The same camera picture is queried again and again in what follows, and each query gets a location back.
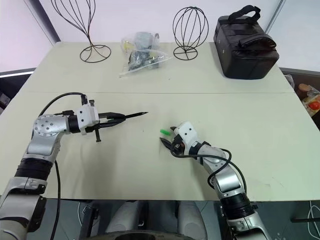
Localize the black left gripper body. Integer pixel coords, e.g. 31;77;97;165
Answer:
85;113;107;144

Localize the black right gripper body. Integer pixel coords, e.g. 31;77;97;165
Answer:
170;134;187;155

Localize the clear zip bag of parts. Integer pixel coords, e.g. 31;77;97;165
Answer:
119;48;174;79

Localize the clear plastic bag of parts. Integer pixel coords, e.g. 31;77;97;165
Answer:
121;31;161;55

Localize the black metal stand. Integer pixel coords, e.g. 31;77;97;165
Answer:
79;204;100;240

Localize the brown round jar lid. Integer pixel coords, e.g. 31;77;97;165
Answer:
297;83;314;99

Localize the red fruit in clear pack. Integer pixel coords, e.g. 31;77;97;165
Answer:
308;100;320;113

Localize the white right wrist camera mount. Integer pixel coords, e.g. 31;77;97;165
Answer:
174;121;199;151

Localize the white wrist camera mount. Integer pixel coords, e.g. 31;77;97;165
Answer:
76;104;100;136
174;121;199;151

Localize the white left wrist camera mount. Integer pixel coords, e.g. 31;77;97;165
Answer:
76;104;100;136

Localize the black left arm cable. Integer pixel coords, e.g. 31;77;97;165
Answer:
37;92;89;240

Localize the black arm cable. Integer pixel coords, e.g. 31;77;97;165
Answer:
37;92;89;240
171;148;248;198

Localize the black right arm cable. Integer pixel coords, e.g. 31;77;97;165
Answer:
171;148;248;198

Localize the tall black wire hat stand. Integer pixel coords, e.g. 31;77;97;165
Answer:
50;0;112;64

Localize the short black wire hat stand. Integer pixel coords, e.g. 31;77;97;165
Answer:
172;6;210;61

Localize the black carry bag with handles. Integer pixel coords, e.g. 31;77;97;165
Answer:
213;4;280;81

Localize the white thin floor cable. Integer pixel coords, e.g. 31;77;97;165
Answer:
306;199;320;236

